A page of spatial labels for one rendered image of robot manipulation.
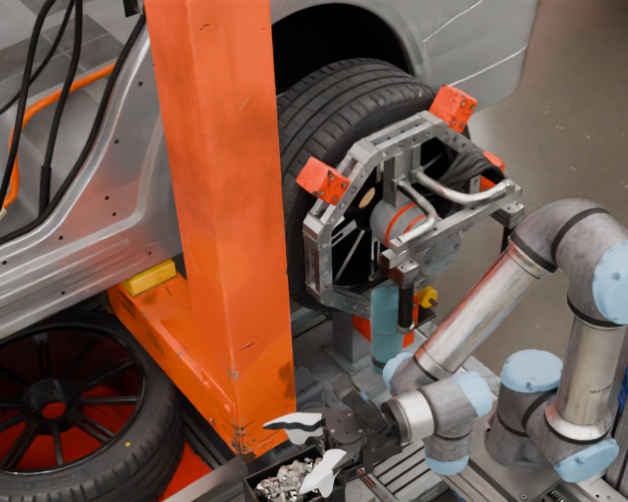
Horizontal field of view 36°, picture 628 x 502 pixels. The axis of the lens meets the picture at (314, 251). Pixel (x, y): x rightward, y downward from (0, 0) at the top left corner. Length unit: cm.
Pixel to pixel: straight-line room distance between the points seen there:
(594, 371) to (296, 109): 106
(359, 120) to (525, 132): 215
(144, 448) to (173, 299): 39
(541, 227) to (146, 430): 127
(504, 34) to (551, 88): 171
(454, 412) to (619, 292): 31
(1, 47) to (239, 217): 140
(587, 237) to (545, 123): 296
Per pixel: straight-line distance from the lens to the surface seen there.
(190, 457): 273
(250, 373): 216
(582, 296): 155
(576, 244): 154
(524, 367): 188
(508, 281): 162
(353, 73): 245
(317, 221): 228
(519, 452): 198
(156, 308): 254
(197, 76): 166
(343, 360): 297
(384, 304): 242
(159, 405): 255
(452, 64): 292
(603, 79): 485
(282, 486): 227
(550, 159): 424
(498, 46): 304
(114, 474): 245
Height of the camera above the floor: 242
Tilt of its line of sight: 41 degrees down
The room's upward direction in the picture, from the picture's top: 2 degrees counter-clockwise
